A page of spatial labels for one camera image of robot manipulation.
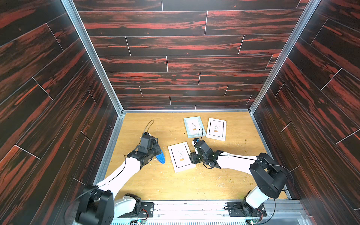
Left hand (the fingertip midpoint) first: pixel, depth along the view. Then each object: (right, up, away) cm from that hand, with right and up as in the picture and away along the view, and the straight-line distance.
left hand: (160, 147), depth 87 cm
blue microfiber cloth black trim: (+1, -7, 0) cm, 7 cm away
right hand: (+22, -5, +5) cm, 24 cm away
